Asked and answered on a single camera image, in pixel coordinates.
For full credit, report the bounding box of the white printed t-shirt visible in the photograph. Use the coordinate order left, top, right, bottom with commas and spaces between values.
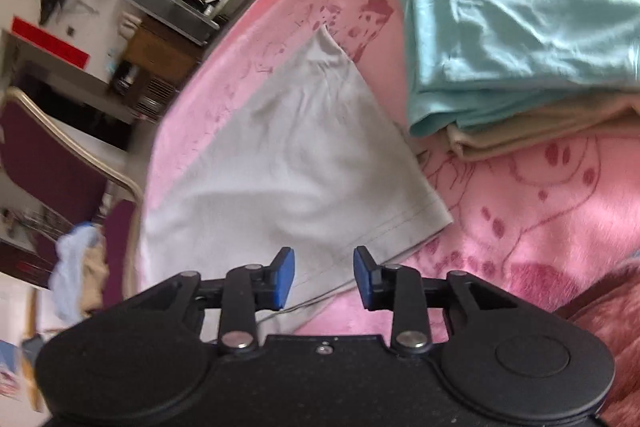
141, 29, 452, 335

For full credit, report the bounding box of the beige folded garment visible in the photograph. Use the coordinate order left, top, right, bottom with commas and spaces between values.
444, 92, 639, 161

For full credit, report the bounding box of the light blue knit garment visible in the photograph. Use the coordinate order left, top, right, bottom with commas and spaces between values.
49, 222, 100, 325

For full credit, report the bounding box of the wooden cabinet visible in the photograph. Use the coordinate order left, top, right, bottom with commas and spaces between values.
108, 15, 204, 120

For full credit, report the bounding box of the maroon banquet chair near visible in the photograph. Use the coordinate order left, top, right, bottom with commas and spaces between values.
1, 88, 142, 307

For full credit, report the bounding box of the mint green folded shirt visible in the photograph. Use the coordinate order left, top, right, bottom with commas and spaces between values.
399, 0, 639, 136

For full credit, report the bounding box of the silver tower speaker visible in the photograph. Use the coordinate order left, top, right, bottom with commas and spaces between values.
126, 0, 220, 46

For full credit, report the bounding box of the red door couplet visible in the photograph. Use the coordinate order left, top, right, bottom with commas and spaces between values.
11, 16, 90, 69

